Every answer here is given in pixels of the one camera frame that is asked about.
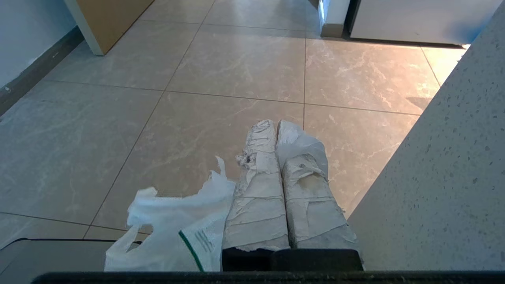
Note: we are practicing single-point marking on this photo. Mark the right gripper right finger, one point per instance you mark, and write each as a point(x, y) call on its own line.
point(313, 213)

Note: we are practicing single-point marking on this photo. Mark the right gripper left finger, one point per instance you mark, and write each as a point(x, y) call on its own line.
point(258, 209)

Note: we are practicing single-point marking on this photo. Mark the white plastic trash bag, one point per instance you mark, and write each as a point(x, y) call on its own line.
point(177, 232)

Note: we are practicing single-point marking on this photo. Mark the wooden cabinet corner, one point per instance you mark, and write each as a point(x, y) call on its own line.
point(108, 19)

